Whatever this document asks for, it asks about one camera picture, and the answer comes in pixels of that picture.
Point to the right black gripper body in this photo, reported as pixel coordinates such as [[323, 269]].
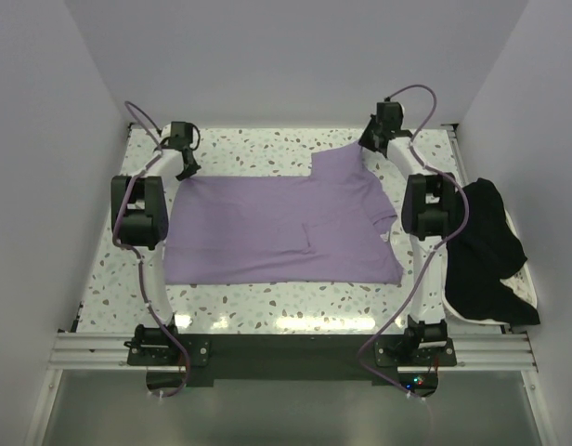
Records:
[[368, 137]]

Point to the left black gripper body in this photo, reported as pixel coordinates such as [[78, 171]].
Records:
[[191, 170]]

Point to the purple t shirt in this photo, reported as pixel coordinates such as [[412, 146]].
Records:
[[326, 227]]

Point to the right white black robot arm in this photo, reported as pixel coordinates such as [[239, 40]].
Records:
[[427, 214]]

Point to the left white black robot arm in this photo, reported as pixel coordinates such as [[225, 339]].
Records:
[[140, 206]]

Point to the black t shirt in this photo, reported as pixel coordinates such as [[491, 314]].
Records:
[[485, 251]]

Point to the white laundry basket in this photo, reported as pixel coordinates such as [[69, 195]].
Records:
[[523, 283]]

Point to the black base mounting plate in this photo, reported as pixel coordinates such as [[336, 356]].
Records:
[[201, 360]]

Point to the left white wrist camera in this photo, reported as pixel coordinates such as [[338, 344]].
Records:
[[165, 131]]

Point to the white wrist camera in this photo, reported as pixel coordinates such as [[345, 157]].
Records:
[[165, 131], [401, 114]]

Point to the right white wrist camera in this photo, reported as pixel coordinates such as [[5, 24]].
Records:
[[401, 114]]

